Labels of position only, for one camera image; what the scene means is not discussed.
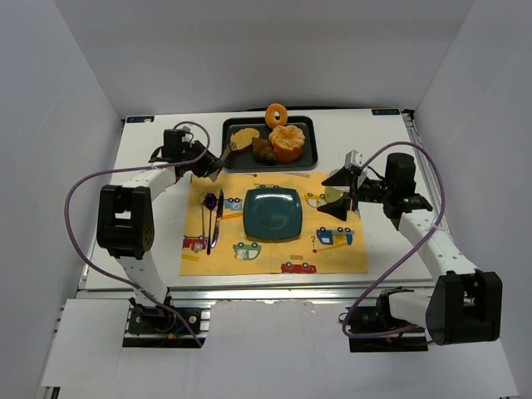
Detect sliced bread loaf piece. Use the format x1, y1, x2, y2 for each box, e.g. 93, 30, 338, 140
229, 128, 260, 152

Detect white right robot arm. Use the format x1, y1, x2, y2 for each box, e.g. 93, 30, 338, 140
319, 150, 503, 346

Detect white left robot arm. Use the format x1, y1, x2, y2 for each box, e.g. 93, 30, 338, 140
96, 122, 224, 307

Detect light green mug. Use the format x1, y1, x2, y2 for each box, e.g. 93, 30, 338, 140
324, 186, 349, 203

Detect black baking tray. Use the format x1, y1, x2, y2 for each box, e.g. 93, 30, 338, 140
221, 116, 318, 173

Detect purple spoon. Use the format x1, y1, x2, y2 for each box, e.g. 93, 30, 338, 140
204, 193, 218, 255

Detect iridescent knife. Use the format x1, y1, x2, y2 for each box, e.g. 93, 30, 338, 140
210, 190, 224, 249

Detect brown chocolate croissant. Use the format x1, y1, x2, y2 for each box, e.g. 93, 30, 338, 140
252, 138, 277, 164

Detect orange sugared bun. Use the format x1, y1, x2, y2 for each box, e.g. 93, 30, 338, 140
268, 125, 306, 163

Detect teal square plate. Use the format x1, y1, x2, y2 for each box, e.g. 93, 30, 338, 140
243, 188, 303, 241

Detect yellow cartoon placemat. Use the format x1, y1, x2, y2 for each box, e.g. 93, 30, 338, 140
180, 172, 368, 276

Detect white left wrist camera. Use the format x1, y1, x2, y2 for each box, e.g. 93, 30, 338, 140
182, 127, 195, 143

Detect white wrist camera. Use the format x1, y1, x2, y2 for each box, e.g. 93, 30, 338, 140
344, 150, 364, 176
182, 127, 195, 143

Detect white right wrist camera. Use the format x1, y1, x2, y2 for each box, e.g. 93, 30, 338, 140
344, 150, 364, 176

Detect orange donut ring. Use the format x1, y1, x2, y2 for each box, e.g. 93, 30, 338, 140
264, 102, 288, 128

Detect aluminium table frame rail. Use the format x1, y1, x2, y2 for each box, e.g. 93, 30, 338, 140
401, 109, 441, 214

